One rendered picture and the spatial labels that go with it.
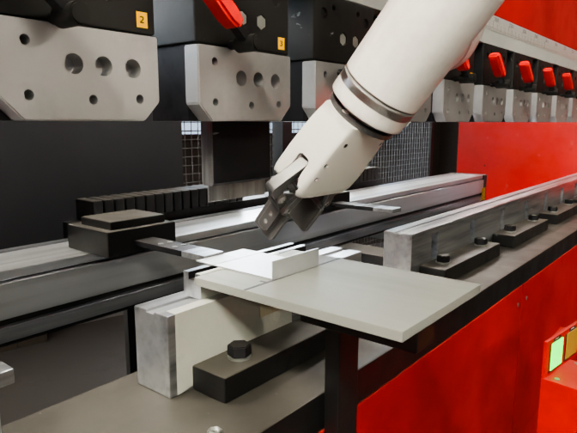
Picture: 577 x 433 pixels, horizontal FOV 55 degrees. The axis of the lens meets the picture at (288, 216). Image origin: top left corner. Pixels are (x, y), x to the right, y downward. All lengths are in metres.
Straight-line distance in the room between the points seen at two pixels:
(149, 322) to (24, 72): 0.29
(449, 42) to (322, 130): 0.14
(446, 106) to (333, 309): 0.65
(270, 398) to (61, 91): 0.38
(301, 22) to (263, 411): 0.48
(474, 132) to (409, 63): 2.32
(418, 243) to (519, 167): 1.73
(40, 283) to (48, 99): 0.38
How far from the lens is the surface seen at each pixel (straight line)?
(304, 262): 0.65
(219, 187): 0.67
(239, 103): 0.63
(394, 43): 0.51
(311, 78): 0.74
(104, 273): 0.87
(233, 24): 0.58
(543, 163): 2.73
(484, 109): 1.28
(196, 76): 0.59
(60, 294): 0.84
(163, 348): 0.63
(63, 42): 0.51
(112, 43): 0.53
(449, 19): 0.51
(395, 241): 1.06
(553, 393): 0.98
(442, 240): 1.17
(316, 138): 0.55
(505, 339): 1.24
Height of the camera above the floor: 1.17
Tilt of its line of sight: 10 degrees down
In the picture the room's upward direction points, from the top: straight up
